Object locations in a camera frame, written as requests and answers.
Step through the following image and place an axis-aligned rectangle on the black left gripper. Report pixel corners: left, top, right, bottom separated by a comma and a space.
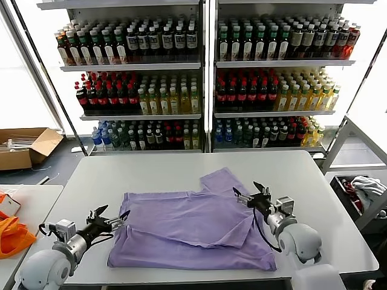
79, 204, 131, 242

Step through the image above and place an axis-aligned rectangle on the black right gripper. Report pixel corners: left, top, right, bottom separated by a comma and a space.
232, 181, 275, 216

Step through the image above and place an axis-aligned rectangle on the purple t-shirt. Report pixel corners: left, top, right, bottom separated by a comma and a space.
107, 167, 278, 272

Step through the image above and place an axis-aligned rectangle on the green label water bottle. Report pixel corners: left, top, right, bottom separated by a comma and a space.
242, 125, 252, 149
233, 125, 243, 149
117, 129, 128, 152
109, 129, 119, 152

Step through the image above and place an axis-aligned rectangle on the blue label water bottle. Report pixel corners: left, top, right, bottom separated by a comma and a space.
100, 129, 110, 152
223, 125, 233, 149
213, 125, 224, 149
91, 129, 101, 152

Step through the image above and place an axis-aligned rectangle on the white side table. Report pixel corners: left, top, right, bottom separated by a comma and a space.
0, 184, 64, 290

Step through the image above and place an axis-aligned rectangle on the black plastic crate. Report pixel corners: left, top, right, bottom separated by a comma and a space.
329, 175, 387, 223

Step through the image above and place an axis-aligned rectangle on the red crumpled cloth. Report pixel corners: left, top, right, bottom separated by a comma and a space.
340, 179, 362, 212

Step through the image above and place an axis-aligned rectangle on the brown cardboard box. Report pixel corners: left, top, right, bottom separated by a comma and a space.
0, 127, 64, 172

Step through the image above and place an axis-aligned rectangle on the orange cloth bag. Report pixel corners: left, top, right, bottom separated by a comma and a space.
0, 211, 37, 260

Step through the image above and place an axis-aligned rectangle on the white orange small box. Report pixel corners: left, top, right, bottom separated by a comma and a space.
0, 189, 22, 216

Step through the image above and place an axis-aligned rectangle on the white plastic strips bundle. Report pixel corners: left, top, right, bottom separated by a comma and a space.
4, 137, 40, 151

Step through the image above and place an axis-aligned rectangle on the white grey crumpled cloth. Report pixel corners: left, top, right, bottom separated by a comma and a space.
350, 176, 387, 209

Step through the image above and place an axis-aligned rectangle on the white metal shelf unit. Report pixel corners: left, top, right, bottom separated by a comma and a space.
35, 0, 209, 156
211, 0, 357, 158

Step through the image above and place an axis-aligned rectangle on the white vertical light strip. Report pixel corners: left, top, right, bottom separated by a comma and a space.
204, 0, 213, 134

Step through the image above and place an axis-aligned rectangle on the beige label dark bottle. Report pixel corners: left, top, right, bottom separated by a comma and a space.
289, 25, 304, 60
301, 25, 315, 60

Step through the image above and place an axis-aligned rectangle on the dark label white cap bottle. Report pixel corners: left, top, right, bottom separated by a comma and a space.
184, 25, 197, 60
137, 27, 149, 60
173, 25, 185, 60
125, 27, 138, 61
324, 25, 339, 60
313, 25, 327, 60
336, 26, 349, 60
161, 26, 173, 60
148, 26, 161, 60

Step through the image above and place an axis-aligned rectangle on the red drink bottle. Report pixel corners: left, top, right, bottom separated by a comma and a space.
345, 27, 361, 60

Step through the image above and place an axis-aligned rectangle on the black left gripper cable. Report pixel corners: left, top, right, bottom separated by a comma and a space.
90, 233, 115, 245

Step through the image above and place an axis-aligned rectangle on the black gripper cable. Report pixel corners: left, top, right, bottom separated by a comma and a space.
90, 233, 115, 245
252, 207, 284, 254

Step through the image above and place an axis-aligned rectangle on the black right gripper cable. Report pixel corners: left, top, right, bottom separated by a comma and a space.
252, 207, 284, 254

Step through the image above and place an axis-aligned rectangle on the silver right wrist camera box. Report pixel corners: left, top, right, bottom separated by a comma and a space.
276, 196, 296, 218

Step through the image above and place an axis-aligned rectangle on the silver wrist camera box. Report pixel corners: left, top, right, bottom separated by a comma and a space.
276, 196, 296, 218
54, 219, 76, 242

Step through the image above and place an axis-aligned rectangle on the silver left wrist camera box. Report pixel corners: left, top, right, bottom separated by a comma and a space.
54, 219, 76, 242

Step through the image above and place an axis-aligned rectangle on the black left camera cable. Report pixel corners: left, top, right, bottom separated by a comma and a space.
37, 222, 58, 238

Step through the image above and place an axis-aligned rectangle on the grey metal frame table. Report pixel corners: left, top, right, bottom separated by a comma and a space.
320, 114, 387, 233

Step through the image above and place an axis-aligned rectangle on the black window frame bar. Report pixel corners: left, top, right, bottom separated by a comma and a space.
8, 0, 89, 157
344, 36, 387, 117

